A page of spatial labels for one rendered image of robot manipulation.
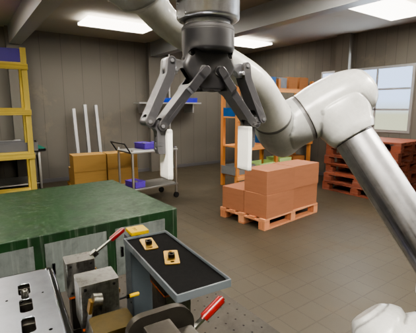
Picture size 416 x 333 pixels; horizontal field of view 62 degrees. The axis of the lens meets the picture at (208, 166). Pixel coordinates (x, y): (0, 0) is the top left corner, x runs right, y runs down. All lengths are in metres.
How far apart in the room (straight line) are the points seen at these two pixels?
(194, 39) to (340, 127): 0.53
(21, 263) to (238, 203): 2.89
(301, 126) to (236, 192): 3.88
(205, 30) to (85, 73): 7.59
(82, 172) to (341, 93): 5.80
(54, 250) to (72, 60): 5.71
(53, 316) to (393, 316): 0.85
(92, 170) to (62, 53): 2.71
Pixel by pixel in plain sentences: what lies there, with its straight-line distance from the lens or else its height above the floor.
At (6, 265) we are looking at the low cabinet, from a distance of 2.77.
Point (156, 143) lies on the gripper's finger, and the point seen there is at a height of 1.50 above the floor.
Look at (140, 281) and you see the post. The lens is 1.20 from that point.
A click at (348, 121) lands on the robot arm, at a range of 0.92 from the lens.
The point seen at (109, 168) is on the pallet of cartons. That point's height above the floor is 0.45.
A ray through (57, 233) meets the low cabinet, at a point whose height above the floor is 0.65.
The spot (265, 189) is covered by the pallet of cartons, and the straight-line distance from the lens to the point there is 4.40.
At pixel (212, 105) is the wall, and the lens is 9.52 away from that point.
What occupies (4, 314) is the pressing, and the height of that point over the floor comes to 1.00.
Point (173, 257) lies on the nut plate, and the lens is 0.93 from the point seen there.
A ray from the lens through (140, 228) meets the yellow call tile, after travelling 1.17.
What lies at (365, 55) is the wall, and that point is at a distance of 7.85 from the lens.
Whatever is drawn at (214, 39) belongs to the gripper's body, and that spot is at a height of 1.64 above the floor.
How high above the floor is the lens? 1.55
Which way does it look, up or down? 10 degrees down
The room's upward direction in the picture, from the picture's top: straight up
